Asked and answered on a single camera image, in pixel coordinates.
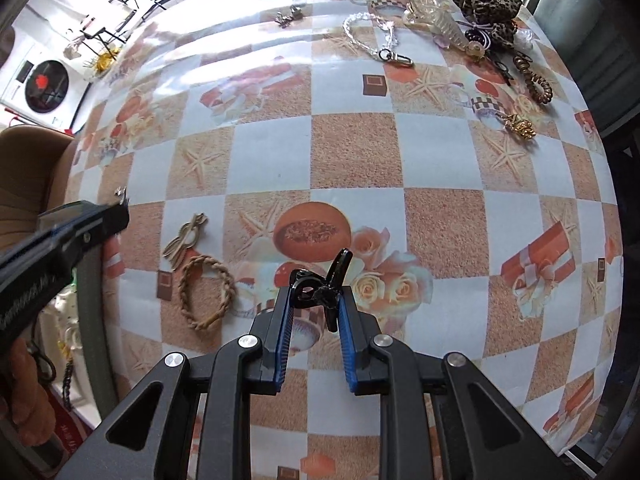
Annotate black elastic hair ties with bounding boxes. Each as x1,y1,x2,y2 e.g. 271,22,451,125
464,26,494,50

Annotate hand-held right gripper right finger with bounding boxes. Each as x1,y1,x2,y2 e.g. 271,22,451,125
335,287,576,480

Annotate bronze hair clip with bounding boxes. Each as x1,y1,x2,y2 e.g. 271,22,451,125
162,212,209,271

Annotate brown spiral hair tie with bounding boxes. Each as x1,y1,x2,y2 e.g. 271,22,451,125
513,54,554,107

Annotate thin black hair clip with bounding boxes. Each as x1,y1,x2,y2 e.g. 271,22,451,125
487,54,516,87

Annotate grey storage box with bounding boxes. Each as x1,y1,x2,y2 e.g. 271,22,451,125
30,247,118,461

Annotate checkered printed tablecloth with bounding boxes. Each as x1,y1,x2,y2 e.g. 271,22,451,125
64,0,627,480

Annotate tan upholstered chair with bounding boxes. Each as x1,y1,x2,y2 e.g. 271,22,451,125
0,126,77,257

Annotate person's left hand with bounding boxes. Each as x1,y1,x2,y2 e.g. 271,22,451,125
0,340,57,447

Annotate clear hair claw clip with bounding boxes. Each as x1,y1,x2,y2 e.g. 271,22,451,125
402,0,486,59

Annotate black hair claw clip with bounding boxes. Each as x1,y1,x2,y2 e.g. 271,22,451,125
289,248,354,334

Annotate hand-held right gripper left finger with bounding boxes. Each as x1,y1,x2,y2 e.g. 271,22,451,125
57,285,301,480

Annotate gold brooch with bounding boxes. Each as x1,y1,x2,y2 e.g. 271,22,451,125
502,112,537,141

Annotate small dark metal charm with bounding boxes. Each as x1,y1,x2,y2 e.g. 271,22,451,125
273,3,304,29

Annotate yellow floor ornament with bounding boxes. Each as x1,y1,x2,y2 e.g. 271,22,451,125
89,47,122,75

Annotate grey refrigerator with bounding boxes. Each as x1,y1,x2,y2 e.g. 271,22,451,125
521,0,640,137

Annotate white washing machine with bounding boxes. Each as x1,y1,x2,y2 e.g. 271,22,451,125
0,40,95,132

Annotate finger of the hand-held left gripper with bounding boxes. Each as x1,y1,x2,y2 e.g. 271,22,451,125
59,204,132,262
37,200,103,236

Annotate clear bead chain with clasp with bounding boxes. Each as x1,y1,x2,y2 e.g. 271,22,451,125
342,9,416,69

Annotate leopard print scrunchie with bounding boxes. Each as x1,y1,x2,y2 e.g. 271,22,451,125
452,0,524,52

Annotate brown braided hair tie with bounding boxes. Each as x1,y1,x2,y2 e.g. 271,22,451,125
178,254,236,334

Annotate black folding chair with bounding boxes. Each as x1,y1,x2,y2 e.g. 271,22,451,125
79,0,167,57

